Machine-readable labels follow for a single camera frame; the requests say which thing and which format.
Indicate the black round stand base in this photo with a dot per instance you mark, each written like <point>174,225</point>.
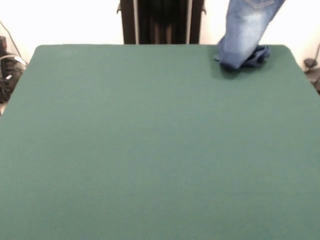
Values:
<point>310,62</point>

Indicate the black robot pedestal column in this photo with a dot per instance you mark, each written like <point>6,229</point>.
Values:
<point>162,20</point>

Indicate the blue denim jeans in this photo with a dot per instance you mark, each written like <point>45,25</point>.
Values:
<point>240,32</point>

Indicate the dark green table cloth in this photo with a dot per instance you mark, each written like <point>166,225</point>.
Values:
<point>150,137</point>

